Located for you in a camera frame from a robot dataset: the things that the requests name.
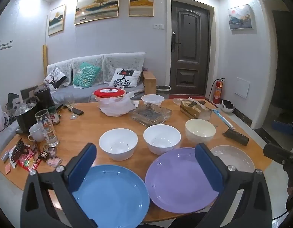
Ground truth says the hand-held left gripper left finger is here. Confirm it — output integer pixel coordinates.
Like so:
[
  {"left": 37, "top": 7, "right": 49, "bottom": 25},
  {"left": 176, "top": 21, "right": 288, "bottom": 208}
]
[{"left": 20, "top": 142, "right": 99, "bottom": 228}]

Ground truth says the blue plate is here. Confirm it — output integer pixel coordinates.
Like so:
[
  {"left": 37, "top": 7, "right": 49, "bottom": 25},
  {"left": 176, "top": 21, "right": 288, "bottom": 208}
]
[{"left": 72, "top": 165, "right": 150, "bottom": 228}]

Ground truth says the dark brown door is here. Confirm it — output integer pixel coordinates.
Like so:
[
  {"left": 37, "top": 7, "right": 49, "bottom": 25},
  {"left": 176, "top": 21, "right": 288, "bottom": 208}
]
[{"left": 171, "top": 0, "right": 211, "bottom": 98}]

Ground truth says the black hair claw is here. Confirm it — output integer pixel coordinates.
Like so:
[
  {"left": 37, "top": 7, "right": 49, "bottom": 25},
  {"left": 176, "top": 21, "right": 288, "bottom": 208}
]
[{"left": 11, "top": 140, "right": 31, "bottom": 159}]

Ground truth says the white plastic bowl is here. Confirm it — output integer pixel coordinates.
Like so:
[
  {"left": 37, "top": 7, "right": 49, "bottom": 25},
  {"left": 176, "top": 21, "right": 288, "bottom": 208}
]
[{"left": 141, "top": 94, "right": 165, "bottom": 107}]

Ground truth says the printed glass tumbler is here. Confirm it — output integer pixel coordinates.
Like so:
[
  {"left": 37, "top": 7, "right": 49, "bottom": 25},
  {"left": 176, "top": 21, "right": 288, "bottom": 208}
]
[{"left": 35, "top": 109, "right": 60, "bottom": 147}]

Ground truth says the red snack packet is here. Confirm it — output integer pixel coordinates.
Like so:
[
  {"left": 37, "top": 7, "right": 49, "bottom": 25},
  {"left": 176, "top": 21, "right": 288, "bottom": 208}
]
[{"left": 17, "top": 153, "right": 41, "bottom": 173}]

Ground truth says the glass ashtray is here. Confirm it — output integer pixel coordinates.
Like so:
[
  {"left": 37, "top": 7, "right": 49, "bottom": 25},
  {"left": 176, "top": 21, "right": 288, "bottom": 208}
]
[{"left": 129, "top": 103, "right": 172, "bottom": 127}]

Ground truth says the grey sofa with lace cover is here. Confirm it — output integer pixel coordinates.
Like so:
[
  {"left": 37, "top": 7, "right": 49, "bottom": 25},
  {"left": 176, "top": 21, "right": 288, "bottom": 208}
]
[{"left": 43, "top": 52, "right": 147, "bottom": 104}]

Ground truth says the black phone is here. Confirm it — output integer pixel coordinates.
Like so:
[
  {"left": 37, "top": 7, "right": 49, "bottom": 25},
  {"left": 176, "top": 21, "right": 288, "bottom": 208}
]
[{"left": 67, "top": 107, "right": 84, "bottom": 115}]

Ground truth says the white ceramic bowl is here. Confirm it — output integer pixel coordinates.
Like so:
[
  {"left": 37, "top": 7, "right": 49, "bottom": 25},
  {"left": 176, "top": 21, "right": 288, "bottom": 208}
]
[
  {"left": 143, "top": 124, "right": 182, "bottom": 155},
  {"left": 99, "top": 128, "right": 139, "bottom": 161}
]

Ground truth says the square framed tree painting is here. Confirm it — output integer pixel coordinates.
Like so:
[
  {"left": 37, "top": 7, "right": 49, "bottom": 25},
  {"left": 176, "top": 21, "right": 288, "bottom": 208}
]
[{"left": 129, "top": 0, "right": 154, "bottom": 17}]

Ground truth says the white tree print cushion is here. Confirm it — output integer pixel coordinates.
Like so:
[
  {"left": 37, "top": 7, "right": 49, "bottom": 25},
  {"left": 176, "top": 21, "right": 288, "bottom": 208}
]
[{"left": 109, "top": 68, "right": 142, "bottom": 88}]

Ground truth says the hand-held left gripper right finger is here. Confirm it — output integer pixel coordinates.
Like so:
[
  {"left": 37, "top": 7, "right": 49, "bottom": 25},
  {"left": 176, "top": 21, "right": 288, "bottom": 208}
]
[{"left": 195, "top": 142, "right": 273, "bottom": 228}]

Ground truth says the white wall panel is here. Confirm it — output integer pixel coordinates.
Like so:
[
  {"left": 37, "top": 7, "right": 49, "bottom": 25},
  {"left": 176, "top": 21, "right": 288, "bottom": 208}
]
[{"left": 233, "top": 77, "right": 251, "bottom": 99}]

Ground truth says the white helmet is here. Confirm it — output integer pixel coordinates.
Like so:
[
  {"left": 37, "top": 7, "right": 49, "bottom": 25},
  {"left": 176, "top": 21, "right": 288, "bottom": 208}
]
[{"left": 220, "top": 99, "right": 235, "bottom": 114}]

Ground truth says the trash bin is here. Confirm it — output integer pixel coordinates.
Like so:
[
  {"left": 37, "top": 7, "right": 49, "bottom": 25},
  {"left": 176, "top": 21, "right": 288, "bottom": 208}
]
[{"left": 156, "top": 85, "right": 172, "bottom": 97}]

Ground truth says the wide framed tree painting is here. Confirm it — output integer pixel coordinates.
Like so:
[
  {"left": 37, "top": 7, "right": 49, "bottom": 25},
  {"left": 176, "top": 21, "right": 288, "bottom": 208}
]
[{"left": 74, "top": 0, "right": 120, "bottom": 25}]

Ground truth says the clear plastic lid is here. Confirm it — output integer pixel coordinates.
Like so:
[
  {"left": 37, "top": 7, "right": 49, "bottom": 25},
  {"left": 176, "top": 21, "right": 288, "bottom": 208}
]
[{"left": 172, "top": 98, "right": 192, "bottom": 106}]

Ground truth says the white and black appliance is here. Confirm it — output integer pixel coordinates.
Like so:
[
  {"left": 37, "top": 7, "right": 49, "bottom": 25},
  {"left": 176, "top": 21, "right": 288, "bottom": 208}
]
[{"left": 8, "top": 93, "right": 24, "bottom": 111}]

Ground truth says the packaged blue toothbrush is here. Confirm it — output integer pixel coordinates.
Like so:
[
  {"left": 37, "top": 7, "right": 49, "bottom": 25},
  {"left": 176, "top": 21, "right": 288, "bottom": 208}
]
[{"left": 212, "top": 109, "right": 235, "bottom": 130}]

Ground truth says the purple plate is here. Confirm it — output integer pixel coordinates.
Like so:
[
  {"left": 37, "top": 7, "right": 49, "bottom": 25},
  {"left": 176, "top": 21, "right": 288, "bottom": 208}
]
[{"left": 145, "top": 147, "right": 220, "bottom": 214}]

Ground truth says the cream ceramic bowl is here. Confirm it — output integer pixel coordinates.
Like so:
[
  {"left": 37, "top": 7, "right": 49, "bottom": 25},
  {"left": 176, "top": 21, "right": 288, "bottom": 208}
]
[{"left": 185, "top": 119, "right": 216, "bottom": 145}]

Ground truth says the teal patterned cushion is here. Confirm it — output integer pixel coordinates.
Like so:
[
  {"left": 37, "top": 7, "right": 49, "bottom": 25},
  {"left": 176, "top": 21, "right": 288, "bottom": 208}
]
[{"left": 72, "top": 62, "right": 101, "bottom": 88}]

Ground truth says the small dark-lidded jar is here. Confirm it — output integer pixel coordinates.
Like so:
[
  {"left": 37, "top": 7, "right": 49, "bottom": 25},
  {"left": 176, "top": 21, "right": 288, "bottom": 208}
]
[{"left": 49, "top": 106, "right": 60, "bottom": 125}]

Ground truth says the white mug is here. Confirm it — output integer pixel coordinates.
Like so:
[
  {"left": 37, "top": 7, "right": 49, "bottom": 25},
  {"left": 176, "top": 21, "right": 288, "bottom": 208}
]
[{"left": 28, "top": 123, "right": 48, "bottom": 143}]

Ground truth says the dark rolled pouch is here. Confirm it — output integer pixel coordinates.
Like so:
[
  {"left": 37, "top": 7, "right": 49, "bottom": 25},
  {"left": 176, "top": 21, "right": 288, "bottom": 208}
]
[{"left": 222, "top": 128, "right": 249, "bottom": 146}]

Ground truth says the red lidded container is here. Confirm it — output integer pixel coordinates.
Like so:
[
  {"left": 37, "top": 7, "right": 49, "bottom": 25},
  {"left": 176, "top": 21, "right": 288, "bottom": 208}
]
[{"left": 94, "top": 88, "right": 126, "bottom": 102}]

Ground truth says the black and white cushion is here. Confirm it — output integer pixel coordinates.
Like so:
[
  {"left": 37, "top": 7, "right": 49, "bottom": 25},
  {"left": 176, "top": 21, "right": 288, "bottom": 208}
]
[{"left": 43, "top": 66, "right": 67, "bottom": 89}]

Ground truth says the gold paper bag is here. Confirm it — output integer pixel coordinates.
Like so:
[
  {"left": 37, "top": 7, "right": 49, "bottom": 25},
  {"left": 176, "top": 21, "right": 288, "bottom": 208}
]
[{"left": 180, "top": 99, "right": 212, "bottom": 120}]

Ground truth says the beige rolled mat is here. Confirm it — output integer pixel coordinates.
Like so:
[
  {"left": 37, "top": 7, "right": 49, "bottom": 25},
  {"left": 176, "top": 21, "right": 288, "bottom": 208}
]
[{"left": 42, "top": 44, "right": 48, "bottom": 76}]

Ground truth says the red fire extinguisher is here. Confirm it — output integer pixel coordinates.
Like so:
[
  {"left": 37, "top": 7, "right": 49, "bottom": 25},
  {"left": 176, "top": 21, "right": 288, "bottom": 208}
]
[{"left": 209, "top": 78, "right": 226, "bottom": 104}]

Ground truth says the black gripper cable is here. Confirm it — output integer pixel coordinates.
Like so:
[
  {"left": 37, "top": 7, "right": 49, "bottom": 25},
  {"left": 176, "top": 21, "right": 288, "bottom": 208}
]
[{"left": 271, "top": 207, "right": 290, "bottom": 221}]

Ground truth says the red door mat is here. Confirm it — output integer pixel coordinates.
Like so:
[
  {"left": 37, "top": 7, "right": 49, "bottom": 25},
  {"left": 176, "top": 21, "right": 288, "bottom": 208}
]
[{"left": 169, "top": 94, "right": 214, "bottom": 101}]

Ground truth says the small framed landscape painting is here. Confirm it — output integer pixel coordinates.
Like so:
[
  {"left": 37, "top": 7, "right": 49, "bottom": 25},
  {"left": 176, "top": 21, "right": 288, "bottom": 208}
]
[{"left": 48, "top": 4, "right": 66, "bottom": 36}]

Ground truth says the wine glass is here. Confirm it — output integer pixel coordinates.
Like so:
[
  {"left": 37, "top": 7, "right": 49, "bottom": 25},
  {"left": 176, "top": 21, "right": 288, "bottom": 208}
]
[{"left": 63, "top": 94, "right": 79, "bottom": 120}]

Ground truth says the grey plate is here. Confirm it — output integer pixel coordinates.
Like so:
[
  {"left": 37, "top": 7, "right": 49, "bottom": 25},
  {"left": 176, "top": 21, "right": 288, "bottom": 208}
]
[{"left": 209, "top": 145, "right": 255, "bottom": 174}]

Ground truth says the wooden cabinet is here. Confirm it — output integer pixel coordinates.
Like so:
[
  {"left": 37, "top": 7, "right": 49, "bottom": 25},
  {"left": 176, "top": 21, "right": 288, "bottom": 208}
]
[{"left": 142, "top": 70, "right": 157, "bottom": 95}]

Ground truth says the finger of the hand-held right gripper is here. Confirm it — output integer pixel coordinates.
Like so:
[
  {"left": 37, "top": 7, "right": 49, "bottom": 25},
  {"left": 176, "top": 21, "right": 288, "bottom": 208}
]
[{"left": 263, "top": 143, "right": 293, "bottom": 165}]

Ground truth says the door handle lock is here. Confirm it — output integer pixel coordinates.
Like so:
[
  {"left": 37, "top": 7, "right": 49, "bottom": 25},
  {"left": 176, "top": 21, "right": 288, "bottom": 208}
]
[{"left": 171, "top": 32, "right": 181, "bottom": 52}]

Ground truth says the mountain canvas painting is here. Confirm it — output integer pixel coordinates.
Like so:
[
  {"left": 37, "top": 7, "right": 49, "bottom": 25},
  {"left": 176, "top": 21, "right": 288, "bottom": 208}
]
[{"left": 228, "top": 4, "right": 254, "bottom": 30}]

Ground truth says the black pot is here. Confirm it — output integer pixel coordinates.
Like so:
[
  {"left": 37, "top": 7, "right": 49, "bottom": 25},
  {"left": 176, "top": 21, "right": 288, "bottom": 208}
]
[{"left": 14, "top": 102, "right": 39, "bottom": 133}]

